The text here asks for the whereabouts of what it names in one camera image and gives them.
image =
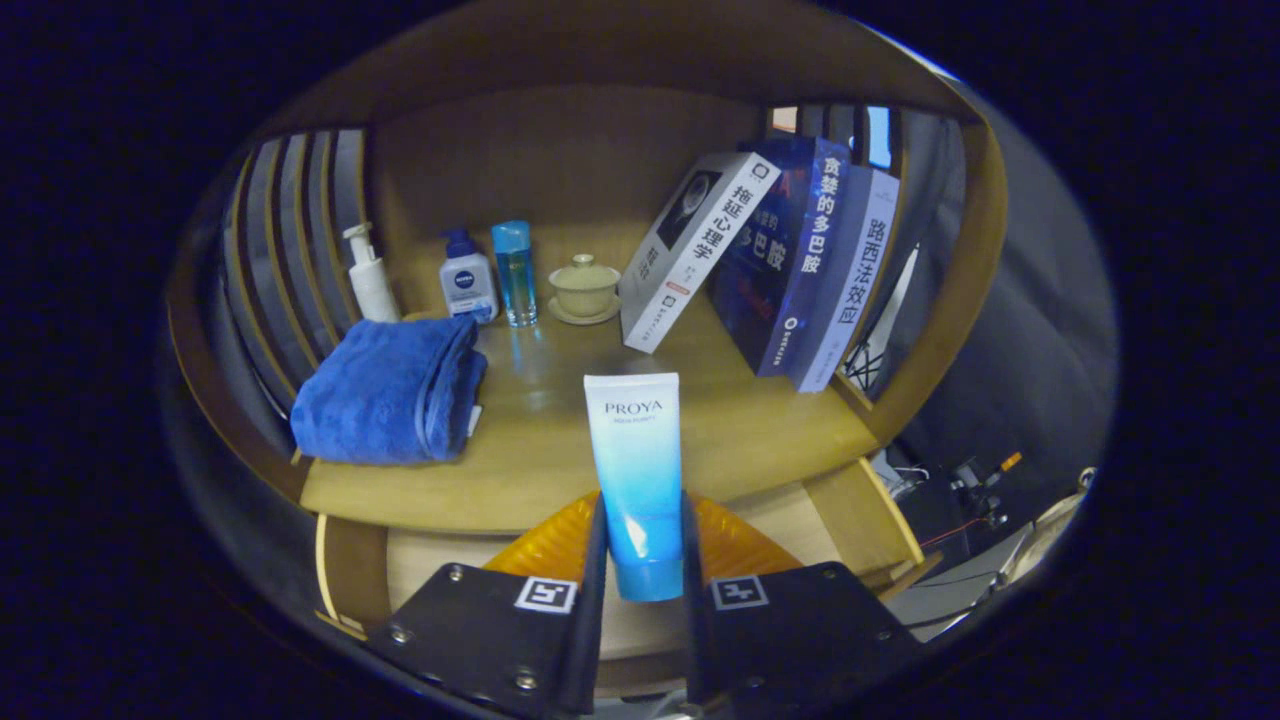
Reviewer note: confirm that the wooden cabinet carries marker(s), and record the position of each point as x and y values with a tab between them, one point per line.
560	150

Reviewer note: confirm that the folded blue towel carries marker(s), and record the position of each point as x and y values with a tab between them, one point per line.
385	395

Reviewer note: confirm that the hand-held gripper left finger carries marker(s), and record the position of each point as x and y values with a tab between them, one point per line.
588	640

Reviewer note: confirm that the wooden drawer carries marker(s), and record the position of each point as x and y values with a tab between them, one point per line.
860	520

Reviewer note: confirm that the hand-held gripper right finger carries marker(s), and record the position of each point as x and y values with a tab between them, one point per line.
700	650

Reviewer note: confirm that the black light stand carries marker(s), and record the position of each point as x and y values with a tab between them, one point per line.
862	362

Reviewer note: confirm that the clear blue bottle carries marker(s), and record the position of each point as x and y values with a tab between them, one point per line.
515	270

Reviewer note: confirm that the navy blue book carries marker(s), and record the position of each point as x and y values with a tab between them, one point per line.
790	260

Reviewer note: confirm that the white pump bottle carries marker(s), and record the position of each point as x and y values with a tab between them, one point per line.
370	280

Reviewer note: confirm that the wooden countertop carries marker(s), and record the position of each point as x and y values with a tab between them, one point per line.
540	420

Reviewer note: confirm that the black orange device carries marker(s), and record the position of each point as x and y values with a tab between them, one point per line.
985	480

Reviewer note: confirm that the beige lidded teacup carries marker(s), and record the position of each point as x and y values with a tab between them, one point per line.
585	290

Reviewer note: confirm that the white book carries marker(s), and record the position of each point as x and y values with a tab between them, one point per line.
690	250

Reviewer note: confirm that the blue white cosmetic tube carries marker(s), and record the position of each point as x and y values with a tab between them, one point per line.
635	450

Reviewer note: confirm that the white bottle with blue cap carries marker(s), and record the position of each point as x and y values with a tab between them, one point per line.
467	285

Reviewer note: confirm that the lavender book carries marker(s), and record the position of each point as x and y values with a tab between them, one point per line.
850	290

